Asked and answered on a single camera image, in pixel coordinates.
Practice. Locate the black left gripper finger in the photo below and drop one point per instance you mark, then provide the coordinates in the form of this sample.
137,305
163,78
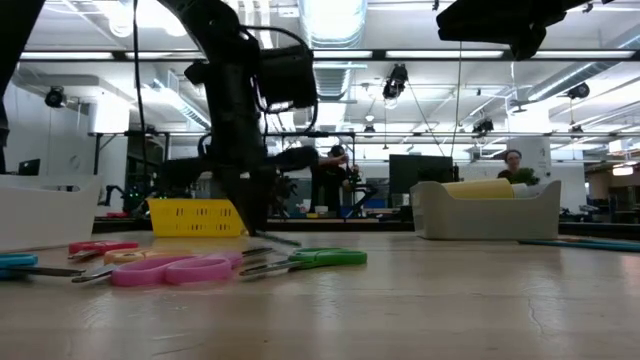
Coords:
261,195
240,195

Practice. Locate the black background robot arm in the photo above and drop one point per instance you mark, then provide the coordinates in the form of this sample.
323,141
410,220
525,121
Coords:
286,192

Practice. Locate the person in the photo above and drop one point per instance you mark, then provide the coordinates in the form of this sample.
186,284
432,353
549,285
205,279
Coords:
512,157
332,185

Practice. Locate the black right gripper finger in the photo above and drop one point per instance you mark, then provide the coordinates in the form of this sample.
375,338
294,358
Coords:
467,34
467,15

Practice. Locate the white plastic bin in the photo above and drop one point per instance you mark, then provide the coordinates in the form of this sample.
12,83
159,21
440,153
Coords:
50,220

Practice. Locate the black monitor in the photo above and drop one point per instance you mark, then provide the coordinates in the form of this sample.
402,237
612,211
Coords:
420,175

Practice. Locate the black overhead camera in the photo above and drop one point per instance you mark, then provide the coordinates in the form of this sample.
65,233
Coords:
396,80

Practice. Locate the grey plastic bin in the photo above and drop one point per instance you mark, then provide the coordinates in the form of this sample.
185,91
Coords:
485,220

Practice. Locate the black ceiling-mounted camera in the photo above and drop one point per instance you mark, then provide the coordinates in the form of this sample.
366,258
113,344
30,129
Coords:
55,97
579,91
483,126

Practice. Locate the black laptop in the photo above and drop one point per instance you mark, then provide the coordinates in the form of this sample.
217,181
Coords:
29,167

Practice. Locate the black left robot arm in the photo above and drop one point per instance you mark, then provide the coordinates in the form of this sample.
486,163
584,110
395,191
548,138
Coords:
220,30

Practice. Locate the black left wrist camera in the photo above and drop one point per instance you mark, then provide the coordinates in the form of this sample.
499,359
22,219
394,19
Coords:
287,75

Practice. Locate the black aluminium frame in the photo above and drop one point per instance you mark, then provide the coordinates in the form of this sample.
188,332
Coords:
350,226

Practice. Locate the yellow plastic basket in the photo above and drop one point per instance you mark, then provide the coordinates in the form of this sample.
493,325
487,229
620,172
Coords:
185,206

